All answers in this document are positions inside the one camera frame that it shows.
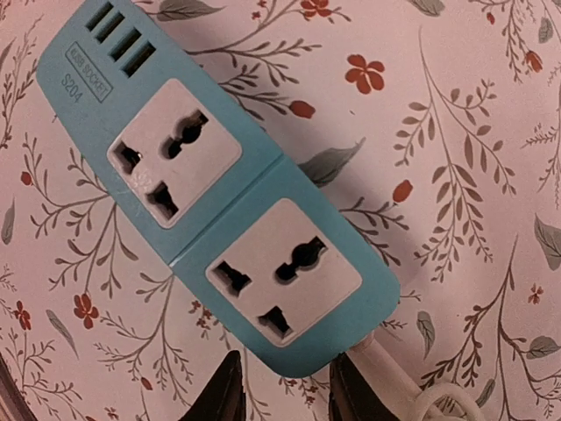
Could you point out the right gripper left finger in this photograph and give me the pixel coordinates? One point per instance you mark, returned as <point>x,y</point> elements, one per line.
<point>223,397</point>

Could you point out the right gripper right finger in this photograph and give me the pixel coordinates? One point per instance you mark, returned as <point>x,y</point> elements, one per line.
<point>366,387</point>

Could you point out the teal power strip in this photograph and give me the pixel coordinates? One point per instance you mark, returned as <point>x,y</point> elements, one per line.
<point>250,235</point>

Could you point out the floral patterned table mat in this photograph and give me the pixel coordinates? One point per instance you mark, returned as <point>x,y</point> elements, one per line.
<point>433,126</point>

